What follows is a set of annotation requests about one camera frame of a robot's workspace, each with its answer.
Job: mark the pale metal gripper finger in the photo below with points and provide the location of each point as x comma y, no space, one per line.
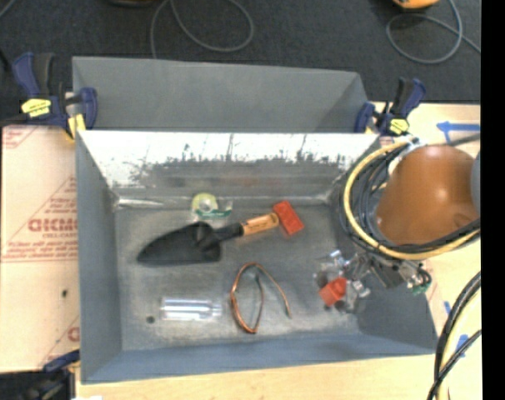
356,292
336,265

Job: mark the small red toy block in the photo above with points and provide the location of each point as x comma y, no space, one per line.
333,292

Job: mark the large red toy block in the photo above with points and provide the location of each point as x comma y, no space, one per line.
288,217

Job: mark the clear tape dispenser green label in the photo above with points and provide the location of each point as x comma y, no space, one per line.
206,206

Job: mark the grey metal bin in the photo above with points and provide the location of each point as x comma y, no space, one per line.
194,306

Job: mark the clear plastic bottle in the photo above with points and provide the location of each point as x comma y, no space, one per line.
190,308

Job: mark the brown cardboard board red print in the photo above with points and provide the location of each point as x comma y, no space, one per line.
36,206

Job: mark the brown frame glasses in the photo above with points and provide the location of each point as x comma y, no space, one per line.
246,306

